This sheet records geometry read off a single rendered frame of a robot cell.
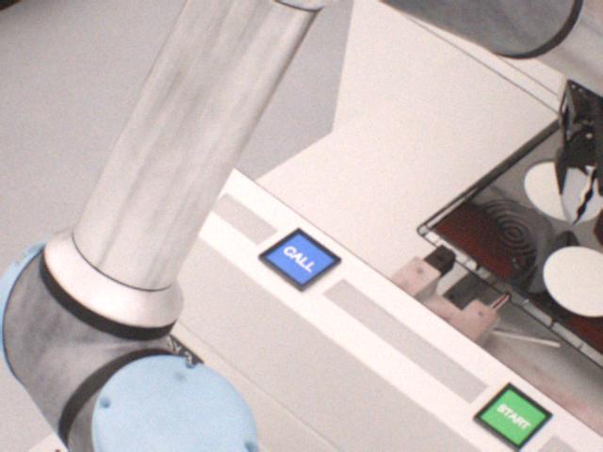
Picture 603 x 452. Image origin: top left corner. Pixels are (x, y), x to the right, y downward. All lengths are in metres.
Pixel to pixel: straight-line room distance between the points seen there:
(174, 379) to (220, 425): 0.05
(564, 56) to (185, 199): 0.28
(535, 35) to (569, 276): 0.61
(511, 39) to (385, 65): 1.10
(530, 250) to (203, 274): 0.36
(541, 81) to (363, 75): 0.34
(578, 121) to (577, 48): 0.47
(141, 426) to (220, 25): 0.27
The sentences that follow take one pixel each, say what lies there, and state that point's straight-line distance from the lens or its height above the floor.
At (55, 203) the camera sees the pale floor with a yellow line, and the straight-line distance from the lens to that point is 2.61.
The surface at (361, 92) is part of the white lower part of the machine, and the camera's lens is 1.91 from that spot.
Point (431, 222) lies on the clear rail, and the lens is 1.34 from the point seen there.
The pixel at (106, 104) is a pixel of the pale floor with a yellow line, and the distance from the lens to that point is 2.85.
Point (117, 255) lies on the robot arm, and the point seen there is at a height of 1.17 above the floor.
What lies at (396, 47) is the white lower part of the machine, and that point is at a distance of 1.82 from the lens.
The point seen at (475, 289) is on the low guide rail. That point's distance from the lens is 1.36.
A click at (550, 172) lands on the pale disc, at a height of 0.90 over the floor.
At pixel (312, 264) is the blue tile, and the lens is 1.18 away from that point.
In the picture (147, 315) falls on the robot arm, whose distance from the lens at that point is 0.90.
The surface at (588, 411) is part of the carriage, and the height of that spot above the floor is 0.88.
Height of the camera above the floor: 1.81
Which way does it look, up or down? 45 degrees down
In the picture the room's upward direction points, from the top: 9 degrees clockwise
